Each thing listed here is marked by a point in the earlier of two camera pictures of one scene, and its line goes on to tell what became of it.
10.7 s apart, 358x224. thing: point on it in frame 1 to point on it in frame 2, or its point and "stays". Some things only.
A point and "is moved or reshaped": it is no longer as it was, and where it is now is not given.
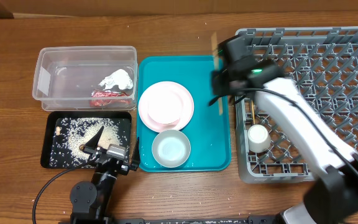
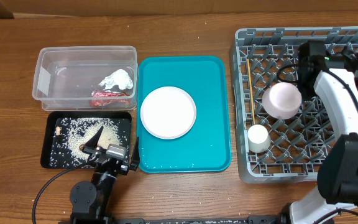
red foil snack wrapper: x=109 y=98 stays
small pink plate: x=165 y=106 is moved or reshaped
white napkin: x=118 y=77 stays
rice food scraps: x=71 y=133 stays
